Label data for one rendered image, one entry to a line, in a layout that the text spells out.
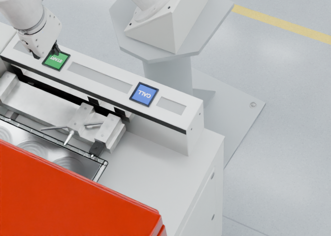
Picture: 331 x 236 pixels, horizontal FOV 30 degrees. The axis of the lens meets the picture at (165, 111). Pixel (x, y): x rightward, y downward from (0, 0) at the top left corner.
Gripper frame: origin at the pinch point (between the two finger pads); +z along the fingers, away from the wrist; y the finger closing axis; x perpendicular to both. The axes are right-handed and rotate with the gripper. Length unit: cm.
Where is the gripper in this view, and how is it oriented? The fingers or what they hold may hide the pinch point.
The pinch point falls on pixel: (52, 48)
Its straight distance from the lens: 160.4
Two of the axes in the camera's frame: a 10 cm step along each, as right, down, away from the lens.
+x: -8.9, -3.6, 2.8
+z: 1.6, 3.4, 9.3
